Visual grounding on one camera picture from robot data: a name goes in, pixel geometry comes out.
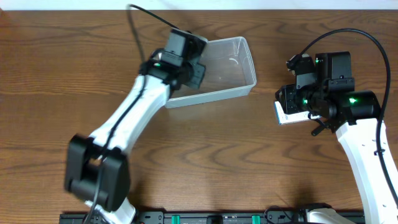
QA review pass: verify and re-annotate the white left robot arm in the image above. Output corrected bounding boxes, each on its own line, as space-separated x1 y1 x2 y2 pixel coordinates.
64 28 208 223

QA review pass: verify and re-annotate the clear plastic container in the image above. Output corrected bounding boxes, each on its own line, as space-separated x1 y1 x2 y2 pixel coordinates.
165 37 257 108

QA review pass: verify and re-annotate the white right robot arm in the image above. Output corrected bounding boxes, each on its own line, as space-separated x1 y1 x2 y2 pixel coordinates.
274 52 397 223

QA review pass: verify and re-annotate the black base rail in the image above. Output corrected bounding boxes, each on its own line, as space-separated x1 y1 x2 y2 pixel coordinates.
58 208 365 224

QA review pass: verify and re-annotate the white teal product card package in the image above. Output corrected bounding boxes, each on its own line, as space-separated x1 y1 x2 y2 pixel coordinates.
274 101 320 125

